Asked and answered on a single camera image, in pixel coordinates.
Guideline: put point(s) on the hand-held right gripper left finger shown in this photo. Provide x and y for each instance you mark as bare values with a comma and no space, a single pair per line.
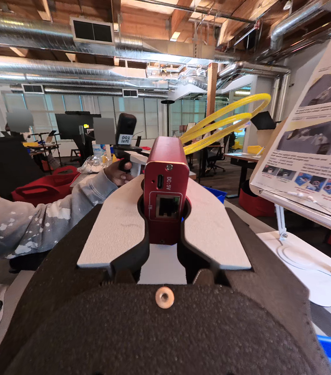
115,228

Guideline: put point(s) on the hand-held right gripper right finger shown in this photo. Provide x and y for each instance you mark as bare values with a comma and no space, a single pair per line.
215,231

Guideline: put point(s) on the red ethernet adapter box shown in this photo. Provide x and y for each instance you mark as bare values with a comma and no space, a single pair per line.
165,175

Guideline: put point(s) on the person's left forearm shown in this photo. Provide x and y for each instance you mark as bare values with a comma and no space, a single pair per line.
51,216

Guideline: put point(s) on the person's left hand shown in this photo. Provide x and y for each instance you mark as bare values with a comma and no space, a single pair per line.
115,175

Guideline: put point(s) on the red fabric floor bag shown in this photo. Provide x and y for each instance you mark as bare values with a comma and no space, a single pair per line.
256,202

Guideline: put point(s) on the clear plastic bag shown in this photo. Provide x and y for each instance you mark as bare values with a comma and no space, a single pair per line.
91,165

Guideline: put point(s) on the black monitor screen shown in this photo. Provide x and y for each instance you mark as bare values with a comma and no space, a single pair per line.
71,126

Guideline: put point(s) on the red tote bag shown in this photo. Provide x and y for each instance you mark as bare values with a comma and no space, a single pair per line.
45,187

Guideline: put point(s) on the ceiling air vent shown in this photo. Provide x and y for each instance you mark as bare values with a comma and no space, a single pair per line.
92,30

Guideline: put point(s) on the black fabric panel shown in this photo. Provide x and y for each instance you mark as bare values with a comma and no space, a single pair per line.
1,167

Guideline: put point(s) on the wood-edged board on stand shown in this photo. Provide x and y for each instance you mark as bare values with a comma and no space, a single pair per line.
314,146

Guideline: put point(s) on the silver air duct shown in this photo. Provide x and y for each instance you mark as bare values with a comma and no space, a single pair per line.
36,70

